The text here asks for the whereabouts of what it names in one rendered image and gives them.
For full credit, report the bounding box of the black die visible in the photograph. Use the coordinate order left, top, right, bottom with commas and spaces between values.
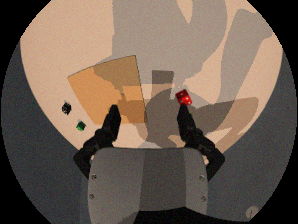
62, 103, 71, 115

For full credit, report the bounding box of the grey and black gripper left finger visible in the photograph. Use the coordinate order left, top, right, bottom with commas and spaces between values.
73, 104, 121, 180

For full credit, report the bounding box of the tan flat mat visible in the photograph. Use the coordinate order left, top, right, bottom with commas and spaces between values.
67, 55, 148, 125

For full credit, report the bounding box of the green die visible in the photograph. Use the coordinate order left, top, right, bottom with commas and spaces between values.
76, 121, 86, 131

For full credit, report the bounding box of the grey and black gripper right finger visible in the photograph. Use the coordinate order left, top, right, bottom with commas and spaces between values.
177, 104, 225, 182

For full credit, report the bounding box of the red die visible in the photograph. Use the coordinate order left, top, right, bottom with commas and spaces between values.
176, 89, 192, 105

